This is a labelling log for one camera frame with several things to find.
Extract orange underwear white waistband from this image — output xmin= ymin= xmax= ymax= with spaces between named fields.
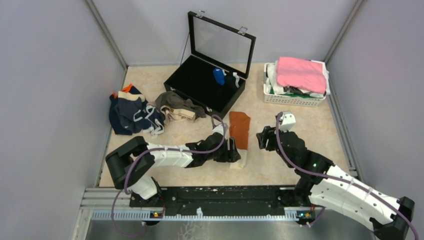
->
xmin=229 ymin=111 xmax=251 ymax=170

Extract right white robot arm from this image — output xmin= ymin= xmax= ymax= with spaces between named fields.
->
xmin=256 ymin=126 xmax=419 ymax=240

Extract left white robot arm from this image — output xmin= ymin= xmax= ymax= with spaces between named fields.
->
xmin=105 ymin=132 xmax=241 ymax=207

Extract olive beige underwear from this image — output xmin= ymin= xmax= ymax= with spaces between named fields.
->
xmin=154 ymin=91 xmax=207 ymax=126

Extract black white rolled underwear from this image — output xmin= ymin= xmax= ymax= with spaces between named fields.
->
xmin=224 ymin=72 xmax=240 ymax=91

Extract blue rolled underwear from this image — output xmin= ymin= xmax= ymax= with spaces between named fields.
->
xmin=212 ymin=67 xmax=226 ymax=86

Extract white plastic basket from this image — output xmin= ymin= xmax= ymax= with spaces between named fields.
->
xmin=262 ymin=63 xmax=327 ymax=107

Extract white clothes in basket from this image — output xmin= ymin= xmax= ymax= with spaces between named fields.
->
xmin=267 ymin=60 xmax=331 ymax=98

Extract pink folded cloth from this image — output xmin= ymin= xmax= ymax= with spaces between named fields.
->
xmin=275 ymin=56 xmax=327 ymax=95

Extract black box glass lid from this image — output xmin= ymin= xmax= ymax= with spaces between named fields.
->
xmin=164 ymin=11 xmax=257 ymax=118

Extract navy blue clothes pile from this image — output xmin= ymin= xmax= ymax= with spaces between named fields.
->
xmin=108 ymin=84 xmax=165 ymax=138

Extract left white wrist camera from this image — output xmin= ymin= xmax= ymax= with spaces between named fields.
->
xmin=212 ymin=123 xmax=229 ymax=138

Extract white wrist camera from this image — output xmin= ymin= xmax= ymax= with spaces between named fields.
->
xmin=212 ymin=123 xmax=229 ymax=138
xmin=277 ymin=111 xmax=297 ymax=133

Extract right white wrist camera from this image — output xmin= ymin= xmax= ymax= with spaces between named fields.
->
xmin=277 ymin=111 xmax=297 ymax=133

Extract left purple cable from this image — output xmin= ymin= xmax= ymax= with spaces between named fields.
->
xmin=110 ymin=114 xmax=229 ymax=239

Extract purple cable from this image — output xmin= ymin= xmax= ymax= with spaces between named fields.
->
xmin=275 ymin=111 xmax=421 ymax=240
xmin=110 ymin=114 xmax=229 ymax=239

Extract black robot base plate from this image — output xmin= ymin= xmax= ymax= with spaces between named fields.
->
xmin=129 ymin=185 xmax=317 ymax=220

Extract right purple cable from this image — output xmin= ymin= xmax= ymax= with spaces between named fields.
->
xmin=275 ymin=111 xmax=421 ymax=240

